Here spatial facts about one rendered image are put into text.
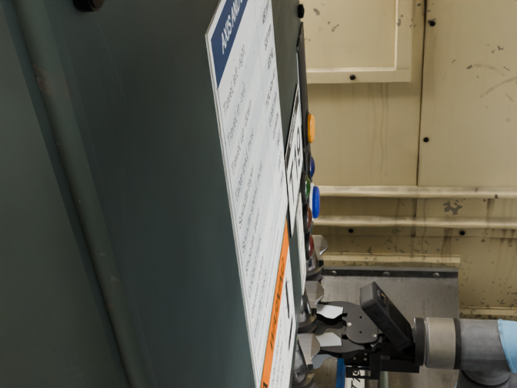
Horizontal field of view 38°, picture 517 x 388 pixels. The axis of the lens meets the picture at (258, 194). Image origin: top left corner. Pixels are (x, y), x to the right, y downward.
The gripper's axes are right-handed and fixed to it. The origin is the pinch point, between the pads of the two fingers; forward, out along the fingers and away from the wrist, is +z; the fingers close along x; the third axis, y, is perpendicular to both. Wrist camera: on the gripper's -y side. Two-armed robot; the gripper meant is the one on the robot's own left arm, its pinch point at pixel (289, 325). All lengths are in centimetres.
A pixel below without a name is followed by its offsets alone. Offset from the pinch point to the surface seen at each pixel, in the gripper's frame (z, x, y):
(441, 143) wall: -26, 48, -2
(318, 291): -4.0, 5.4, -2.1
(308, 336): -3.2, -3.8, -2.0
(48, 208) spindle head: -4, -66, -74
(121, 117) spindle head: -5, -63, -75
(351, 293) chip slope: -9, 44, 36
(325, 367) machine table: -4.3, 16.8, 29.3
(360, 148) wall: -9.8, 47.9, -0.6
